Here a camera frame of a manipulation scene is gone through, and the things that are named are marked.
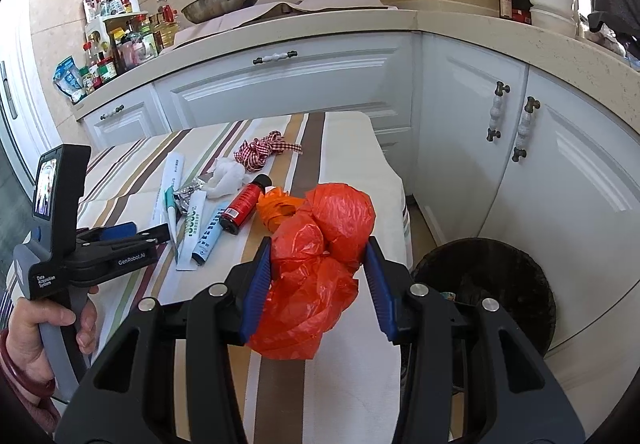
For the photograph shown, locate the small orange plastic bag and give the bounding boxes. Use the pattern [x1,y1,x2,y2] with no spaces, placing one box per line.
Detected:
[256,188,307,232]

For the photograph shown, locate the crumpled white tissue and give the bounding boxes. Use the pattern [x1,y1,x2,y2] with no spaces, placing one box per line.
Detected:
[202,156,251,199]

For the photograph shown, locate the refrigerator door handle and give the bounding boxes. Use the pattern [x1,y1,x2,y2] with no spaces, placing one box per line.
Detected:
[0,61,19,121]

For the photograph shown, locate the silver foil wrapper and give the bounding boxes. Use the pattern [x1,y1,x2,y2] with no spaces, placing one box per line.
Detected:
[172,178,208,205]

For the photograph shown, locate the white packet with green print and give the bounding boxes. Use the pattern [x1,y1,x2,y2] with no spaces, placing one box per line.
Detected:
[175,190,207,271]

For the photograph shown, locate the blue white snack bag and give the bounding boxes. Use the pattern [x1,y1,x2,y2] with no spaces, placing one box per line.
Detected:
[54,56,88,103]

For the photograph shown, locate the white teal tube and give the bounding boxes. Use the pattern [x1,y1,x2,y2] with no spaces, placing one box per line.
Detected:
[162,186,180,261]

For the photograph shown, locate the blue white tube box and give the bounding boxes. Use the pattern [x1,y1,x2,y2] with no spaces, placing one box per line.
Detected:
[191,203,232,266]

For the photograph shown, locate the striped tablecloth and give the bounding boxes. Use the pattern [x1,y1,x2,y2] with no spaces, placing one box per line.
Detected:
[75,111,413,444]

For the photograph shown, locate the person's left hand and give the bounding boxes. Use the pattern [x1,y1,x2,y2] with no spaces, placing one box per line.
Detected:
[0,284,100,400]

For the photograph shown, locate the person's left forearm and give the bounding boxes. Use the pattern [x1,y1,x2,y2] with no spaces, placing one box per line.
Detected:
[0,329,61,430]

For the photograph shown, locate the red bottle with black cap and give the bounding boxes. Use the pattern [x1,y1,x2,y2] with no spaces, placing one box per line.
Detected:
[219,174,273,235]

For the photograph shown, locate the long drawer handle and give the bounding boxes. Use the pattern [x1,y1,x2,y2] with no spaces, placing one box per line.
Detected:
[252,50,302,65]

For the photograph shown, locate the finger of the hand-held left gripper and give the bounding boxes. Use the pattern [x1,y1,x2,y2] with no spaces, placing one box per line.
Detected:
[115,224,171,249]
[77,222,138,243]

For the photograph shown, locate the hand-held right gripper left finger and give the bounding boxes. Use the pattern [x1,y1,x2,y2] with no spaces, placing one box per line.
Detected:
[54,238,273,444]

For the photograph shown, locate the group of seasoning bottles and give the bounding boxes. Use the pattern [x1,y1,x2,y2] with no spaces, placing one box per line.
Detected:
[82,0,181,92]

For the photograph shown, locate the long white paper packet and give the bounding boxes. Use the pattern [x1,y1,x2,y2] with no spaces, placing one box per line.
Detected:
[162,151,187,197]

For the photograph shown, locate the cabinet door handle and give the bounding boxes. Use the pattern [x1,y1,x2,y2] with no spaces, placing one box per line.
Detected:
[511,95,542,163]
[486,80,511,143]

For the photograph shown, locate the red checkered ribbon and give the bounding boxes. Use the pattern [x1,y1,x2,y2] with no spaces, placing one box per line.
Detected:
[234,130,304,173]

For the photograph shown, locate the large orange plastic bag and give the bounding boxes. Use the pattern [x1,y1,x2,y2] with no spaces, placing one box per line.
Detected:
[247,183,377,361]

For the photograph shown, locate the black trash bin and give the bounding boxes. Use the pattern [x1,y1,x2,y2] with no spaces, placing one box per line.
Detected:
[407,236,557,405]

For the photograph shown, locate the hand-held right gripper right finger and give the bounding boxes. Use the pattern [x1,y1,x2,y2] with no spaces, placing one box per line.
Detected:
[362,235,586,444]

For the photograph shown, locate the white spice rack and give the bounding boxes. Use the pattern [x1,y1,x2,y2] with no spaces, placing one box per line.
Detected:
[82,11,151,74]

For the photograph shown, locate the pink stove cover cloth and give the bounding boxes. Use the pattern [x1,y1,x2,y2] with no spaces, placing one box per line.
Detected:
[172,0,401,47]

